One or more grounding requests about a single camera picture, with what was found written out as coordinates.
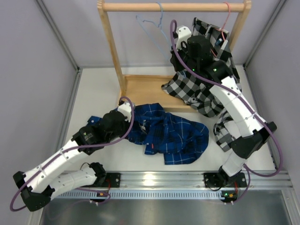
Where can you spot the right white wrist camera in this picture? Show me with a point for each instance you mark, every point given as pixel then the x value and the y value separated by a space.
pixel 183 33

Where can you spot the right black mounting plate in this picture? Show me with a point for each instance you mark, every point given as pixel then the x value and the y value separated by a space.
pixel 213 181

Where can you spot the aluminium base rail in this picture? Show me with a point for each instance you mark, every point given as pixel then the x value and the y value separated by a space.
pixel 193 180

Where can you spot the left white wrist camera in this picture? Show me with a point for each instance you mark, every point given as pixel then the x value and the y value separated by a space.
pixel 126 110

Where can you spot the aluminium frame post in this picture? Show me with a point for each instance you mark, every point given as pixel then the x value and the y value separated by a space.
pixel 55 30
pixel 275 13

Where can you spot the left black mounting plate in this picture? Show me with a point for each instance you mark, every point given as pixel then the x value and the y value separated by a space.
pixel 112 180

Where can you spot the left aluminium frame post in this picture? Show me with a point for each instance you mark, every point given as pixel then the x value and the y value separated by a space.
pixel 55 30

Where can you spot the pink wire hanger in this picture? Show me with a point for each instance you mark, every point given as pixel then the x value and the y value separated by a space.
pixel 225 22

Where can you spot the right aluminium frame post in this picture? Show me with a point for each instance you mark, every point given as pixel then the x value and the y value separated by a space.
pixel 275 13

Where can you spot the black mounting plate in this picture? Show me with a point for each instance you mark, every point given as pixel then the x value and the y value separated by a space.
pixel 112 180
pixel 213 181

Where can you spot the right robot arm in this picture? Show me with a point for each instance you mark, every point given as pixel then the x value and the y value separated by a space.
pixel 218 78

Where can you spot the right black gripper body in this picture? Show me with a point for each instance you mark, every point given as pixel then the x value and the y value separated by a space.
pixel 182 53

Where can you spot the wooden clothes rack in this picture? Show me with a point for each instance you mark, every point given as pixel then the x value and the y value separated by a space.
pixel 144 89

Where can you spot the black white checkered shirt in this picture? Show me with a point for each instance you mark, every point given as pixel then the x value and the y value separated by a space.
pixel 192 92

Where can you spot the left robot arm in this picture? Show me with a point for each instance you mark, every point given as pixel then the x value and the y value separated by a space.
pixel 37 187

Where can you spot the blue plaid shirt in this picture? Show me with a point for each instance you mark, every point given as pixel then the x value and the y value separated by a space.
pixel 180 141

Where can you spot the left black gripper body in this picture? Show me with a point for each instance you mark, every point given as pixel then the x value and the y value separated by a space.
pixel 114 135

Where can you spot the perforated cable duct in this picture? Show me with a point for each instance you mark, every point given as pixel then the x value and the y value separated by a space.
pixel 149 194

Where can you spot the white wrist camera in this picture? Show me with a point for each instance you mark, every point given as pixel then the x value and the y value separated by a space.
pixel 183 33
pixel 126 110

